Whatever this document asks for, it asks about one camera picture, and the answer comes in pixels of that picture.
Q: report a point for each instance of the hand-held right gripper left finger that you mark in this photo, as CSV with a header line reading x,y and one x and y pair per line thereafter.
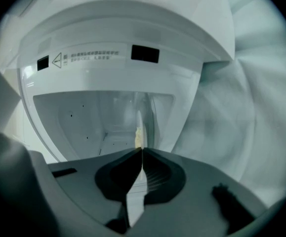
x,y
83,181

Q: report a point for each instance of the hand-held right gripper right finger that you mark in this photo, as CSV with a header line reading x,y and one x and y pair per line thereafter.
x,y
194,181

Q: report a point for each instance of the pale yellow food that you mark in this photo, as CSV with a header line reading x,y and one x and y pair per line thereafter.
x,y
138,139

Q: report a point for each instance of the white microwave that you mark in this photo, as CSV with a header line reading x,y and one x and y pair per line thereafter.
x,y
113,80

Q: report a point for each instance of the white cloth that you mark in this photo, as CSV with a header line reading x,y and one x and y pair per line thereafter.
x,y
244,122

